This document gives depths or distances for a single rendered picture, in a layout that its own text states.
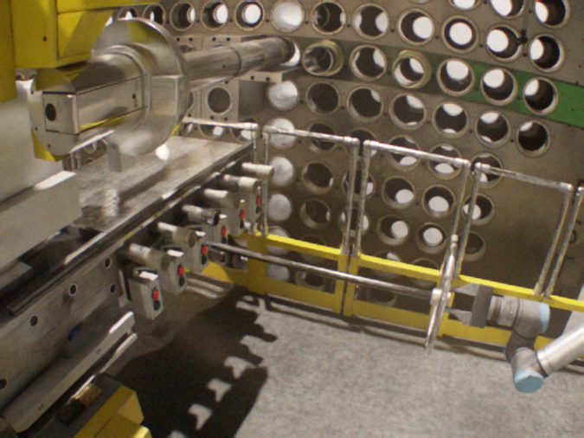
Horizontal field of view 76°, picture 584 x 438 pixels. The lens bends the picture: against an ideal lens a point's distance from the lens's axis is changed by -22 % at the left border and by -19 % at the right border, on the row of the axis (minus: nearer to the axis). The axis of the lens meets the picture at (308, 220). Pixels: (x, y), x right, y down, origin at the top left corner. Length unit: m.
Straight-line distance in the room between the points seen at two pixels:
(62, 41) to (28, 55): 0.11
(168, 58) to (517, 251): 2.69
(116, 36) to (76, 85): 0.30
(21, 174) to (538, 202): 2.88
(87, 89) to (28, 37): 0.20
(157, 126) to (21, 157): 0.40
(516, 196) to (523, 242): 0.35
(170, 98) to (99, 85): 0.19
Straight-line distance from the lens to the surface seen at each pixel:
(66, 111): 1.01
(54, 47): 1.01
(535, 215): 3.17
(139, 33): 1.21
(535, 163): 3.04
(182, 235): 1.59
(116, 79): 1.09
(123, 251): 1.55
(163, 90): 1.12
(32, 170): 1.26
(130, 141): 1.29
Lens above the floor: 1.63
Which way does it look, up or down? 27 degrees down
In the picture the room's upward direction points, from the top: 4 degrees clockwise
